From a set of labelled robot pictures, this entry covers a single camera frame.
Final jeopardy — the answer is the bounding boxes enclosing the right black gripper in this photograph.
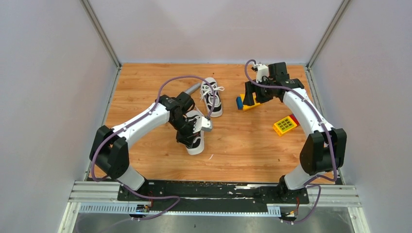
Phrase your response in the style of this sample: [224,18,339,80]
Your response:
[244,77,275,106]

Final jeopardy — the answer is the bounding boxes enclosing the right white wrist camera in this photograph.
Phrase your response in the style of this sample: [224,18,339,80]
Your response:
[252,64,269,83]

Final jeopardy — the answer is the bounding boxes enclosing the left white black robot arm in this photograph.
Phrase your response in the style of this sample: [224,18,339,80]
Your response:
[89,92,205,200]

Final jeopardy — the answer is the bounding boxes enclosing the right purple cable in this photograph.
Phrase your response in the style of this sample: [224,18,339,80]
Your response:
[244,59,339,225]

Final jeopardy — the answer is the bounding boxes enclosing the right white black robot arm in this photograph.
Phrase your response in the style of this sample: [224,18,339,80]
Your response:
[243,59,347,203]

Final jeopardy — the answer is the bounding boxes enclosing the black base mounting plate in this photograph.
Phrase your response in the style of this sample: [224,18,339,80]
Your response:
[117,180,309,216]

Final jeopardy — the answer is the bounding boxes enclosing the grey metal cylinder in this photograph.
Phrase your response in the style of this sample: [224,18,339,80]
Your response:
[184,83,201,95]

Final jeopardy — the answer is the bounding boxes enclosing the yellow green building block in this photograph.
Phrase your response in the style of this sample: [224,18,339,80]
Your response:
[273,116,298,136]

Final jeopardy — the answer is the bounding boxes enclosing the yellow toy handle piece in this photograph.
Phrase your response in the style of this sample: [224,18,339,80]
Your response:
[240,94,263,112]

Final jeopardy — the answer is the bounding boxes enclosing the blue toy block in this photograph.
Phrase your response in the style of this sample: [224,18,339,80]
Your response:
[236,96,243,110]

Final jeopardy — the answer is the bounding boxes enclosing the black white sneaker with laces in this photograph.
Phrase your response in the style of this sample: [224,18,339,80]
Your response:
[200,77,225,117]

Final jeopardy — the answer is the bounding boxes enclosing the aluminium frame rail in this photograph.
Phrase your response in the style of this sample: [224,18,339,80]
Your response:
[60,181,370,233]

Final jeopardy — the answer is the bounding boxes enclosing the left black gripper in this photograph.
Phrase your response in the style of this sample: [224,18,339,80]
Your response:
[170,116,202,149]

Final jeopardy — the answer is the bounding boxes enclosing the red toy block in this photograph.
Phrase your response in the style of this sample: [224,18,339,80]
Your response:
[289,114,300,126]

